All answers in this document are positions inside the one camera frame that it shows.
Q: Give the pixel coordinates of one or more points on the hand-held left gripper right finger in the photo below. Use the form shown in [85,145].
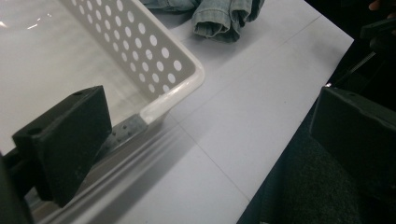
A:
[358,137]

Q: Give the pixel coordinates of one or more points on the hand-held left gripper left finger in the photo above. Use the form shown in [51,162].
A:
[68,140]

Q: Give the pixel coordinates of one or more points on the white perforated plastic basket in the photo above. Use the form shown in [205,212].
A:
[77,62]

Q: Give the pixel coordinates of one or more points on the blue denim garment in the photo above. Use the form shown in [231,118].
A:
[221,21]

